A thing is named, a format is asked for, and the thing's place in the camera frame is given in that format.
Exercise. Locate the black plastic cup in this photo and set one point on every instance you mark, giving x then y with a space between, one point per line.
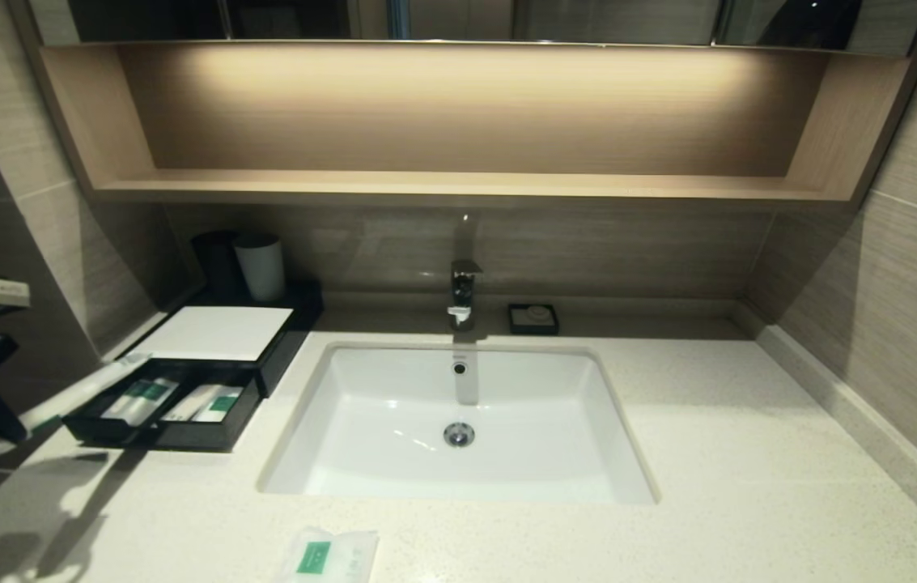
215 259

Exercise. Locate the toothbrush plain packet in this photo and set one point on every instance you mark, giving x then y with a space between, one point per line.
86 390

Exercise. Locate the white rectangular board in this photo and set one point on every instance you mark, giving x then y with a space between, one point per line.
215 333

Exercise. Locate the small sachet green label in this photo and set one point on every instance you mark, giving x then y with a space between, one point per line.
315 556

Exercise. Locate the wooden wall shelf niche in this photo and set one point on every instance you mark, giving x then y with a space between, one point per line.
458 186

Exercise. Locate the white ceramic sink basin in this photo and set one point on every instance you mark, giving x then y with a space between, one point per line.
377 441

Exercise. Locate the black soap dish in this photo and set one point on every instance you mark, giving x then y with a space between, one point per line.
516 323

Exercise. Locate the grey plastic cup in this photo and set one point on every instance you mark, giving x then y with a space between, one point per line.
260 269

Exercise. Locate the chrome sink drain stopper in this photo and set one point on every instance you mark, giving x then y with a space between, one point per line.
459 435

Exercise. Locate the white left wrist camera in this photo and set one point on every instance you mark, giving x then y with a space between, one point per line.
3 293

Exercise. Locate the round beige soap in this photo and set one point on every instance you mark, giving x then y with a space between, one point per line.
538 312

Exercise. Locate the slim packet green label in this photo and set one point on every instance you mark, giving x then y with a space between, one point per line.
122 402

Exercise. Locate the chrome faucet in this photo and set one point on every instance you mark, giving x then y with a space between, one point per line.
464 291

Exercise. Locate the mirror cabinet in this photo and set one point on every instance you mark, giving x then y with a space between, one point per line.
587 19

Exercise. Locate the black amenity tray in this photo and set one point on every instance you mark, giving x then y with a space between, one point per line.
199 436

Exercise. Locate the black amenity tray box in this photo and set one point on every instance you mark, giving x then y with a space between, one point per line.
288 340

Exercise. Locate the flat packet green label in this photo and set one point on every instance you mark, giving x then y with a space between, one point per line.
222 404

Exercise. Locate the plain white packet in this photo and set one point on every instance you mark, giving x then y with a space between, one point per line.
187 402

